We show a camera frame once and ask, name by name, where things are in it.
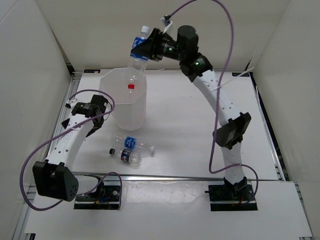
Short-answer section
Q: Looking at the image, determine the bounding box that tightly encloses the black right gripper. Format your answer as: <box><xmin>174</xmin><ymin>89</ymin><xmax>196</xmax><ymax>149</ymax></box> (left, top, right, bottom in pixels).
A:
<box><xmin>131</xmin><ymin>27</ymin><xmax>187</xmax><ymax>62</ymax></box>

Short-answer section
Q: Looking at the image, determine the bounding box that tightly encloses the blue label upright-lying bottle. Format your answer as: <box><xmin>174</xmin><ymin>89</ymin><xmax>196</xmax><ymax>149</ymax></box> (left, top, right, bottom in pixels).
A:
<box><xmin>126</xmin><ymin>25</ymin><xmax>150</xmax><ymax>85</ymax></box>

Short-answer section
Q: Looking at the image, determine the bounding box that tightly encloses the red cap water bottle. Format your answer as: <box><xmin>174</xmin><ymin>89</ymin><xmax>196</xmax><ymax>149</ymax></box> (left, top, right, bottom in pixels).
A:
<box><xmin>126</xmin><ymin>83</ymin><xmax>136</xmax><ymax>103</ymax></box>

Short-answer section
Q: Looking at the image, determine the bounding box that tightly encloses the black cap pepsi bottle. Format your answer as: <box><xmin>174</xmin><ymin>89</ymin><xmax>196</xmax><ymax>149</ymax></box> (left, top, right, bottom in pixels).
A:
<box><xmin>109</xmin><ymin>148</ymin><xmax>141</xmax><ymax>168</ymax></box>

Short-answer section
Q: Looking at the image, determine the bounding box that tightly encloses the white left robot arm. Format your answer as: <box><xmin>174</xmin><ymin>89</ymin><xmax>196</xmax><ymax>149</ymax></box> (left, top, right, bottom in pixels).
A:
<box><xmin>32</xmin><ymin>94</ymin><xmax>109</xmax><ymax>202</ymax></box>

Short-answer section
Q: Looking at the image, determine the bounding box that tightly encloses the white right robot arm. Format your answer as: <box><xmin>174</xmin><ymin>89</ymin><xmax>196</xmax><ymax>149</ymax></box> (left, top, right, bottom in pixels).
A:
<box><xmin>130</xmin><ymin>25</ymin><xmax>251</xmax><ymax>200</ymax></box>

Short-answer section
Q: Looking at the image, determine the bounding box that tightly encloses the white octagonal bin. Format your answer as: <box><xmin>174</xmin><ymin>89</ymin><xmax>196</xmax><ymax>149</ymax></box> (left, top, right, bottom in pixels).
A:
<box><xmin>99</xmin><ymin>68</ymin><xmax>147</xmax><ymax>132</ymax></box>

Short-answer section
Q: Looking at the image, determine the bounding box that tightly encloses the black corner label plate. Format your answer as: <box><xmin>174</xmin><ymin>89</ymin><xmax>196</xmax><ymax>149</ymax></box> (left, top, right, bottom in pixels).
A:
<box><xmin>83</xmin><ymin>69</ymin><xmax>101</xmax><ymax>74</ymax></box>

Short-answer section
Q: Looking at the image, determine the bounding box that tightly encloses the crushed clear blue-label bottle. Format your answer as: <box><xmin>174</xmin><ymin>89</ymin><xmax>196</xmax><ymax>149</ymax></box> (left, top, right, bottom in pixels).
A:
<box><xmin>111</xmin><ymin>134</ymin><xmax>155</xmax><ymax>157</ymax></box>

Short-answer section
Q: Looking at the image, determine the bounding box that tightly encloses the white zip tie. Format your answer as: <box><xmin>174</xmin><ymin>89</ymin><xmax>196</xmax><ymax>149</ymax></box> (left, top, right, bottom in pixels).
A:
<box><xmin>213</xmin><ymin>66</ymin><xmax>255</xmax><ymax>92</ymax></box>

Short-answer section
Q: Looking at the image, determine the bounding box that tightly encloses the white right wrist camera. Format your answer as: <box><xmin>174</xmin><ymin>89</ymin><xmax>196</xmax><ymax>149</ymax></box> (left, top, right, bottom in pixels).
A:
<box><xmin>161</xmin><ymin>15</ymin><xmax>173</xmax><ymax>33</ymax></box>

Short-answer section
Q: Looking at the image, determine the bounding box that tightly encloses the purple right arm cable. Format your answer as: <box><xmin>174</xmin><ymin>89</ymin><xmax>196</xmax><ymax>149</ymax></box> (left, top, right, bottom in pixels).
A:
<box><xmin>169</xmin><ymin>0</ymin><xmax>260</xmax><ymax>205</ymax></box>

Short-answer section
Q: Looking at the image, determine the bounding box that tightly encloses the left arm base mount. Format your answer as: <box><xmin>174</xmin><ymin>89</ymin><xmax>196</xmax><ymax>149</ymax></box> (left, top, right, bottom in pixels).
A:
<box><xmin>73</xmin><ymin>175</ymin><xmax>122</xmax><ymax>211</ymax></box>

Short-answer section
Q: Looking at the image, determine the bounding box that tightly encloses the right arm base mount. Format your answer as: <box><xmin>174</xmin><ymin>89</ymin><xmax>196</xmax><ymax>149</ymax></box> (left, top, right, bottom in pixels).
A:
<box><xmin>204</xmin><ymin>180</ymin><xmax>258</xmax><ymax>212</ymax></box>

